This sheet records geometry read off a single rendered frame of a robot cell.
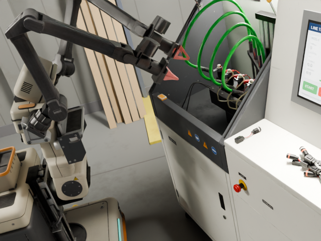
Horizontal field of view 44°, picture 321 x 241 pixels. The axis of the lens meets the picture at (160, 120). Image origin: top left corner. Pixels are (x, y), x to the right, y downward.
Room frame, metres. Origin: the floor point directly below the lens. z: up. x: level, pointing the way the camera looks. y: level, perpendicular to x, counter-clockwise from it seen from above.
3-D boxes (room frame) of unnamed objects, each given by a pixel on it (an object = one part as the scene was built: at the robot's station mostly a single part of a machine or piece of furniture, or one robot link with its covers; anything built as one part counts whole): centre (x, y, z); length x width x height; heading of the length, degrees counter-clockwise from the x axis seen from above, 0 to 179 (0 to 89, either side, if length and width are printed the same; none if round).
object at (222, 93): (1.65, -0.39, 0.91); 0.34 x 0.10 x 0.15; 21
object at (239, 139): (1.32, -0.33, 0.99); 0.12 x 0.02 x 0.02; 109
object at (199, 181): (1.67, -0.11, 0.44); 0.65 x 0.02 x 0.68; 21
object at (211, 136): (1.67, -0.12, 0.87); 0.62 x 0.04 x 0.16; 21
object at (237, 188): (1.24, -0.25, 0.80); 0.05 x 0.04 x 0.05; 21
